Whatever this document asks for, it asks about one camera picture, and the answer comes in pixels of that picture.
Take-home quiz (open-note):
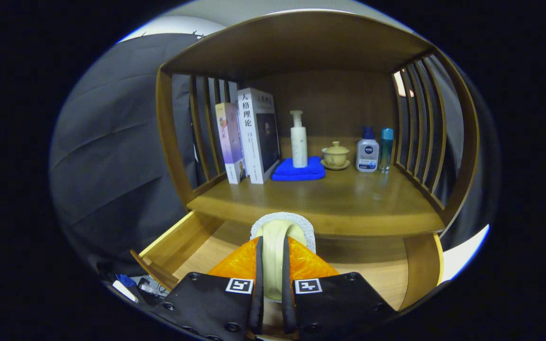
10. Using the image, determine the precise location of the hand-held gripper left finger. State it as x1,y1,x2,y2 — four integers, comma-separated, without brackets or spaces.
152,235,264,341

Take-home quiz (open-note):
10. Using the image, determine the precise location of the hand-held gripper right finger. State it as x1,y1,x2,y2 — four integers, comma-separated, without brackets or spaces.
281,235,397,339

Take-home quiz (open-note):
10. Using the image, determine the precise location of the wooden drawer with black knob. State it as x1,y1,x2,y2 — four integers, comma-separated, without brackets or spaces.
130,211,444,313

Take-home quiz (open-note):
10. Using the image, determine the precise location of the wooden countertop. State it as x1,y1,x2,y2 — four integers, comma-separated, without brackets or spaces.
186,163,446,239

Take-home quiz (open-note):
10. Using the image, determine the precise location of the wooden cabinet with slatted hutch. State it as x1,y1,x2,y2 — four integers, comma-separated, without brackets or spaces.
155,10,480,237

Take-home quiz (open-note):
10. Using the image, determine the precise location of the blue folded cloth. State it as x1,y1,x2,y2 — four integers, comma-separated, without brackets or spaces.
271,156,326,182

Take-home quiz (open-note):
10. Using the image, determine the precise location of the beige lidded teacup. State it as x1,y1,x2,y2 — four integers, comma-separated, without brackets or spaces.
320,141,351,171

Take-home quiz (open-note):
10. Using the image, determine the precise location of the white lotion bottle blue cap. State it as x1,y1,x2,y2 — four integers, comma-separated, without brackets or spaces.
356,126,380,173

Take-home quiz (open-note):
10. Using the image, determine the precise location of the teal slim bottle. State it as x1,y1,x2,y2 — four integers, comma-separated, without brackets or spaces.
379,128,394,173

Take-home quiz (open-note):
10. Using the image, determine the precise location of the white pump bottle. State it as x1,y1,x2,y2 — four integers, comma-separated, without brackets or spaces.
290,110,309,169

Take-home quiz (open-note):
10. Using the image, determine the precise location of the purple book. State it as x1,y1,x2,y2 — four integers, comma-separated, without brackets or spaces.
215,102,248,185

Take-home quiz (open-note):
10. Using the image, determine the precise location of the white thick book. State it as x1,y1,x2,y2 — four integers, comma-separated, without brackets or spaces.
237,88,281,185

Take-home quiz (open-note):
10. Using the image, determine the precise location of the black backdrop cloth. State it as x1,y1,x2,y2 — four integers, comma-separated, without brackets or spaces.
49,32,491,275

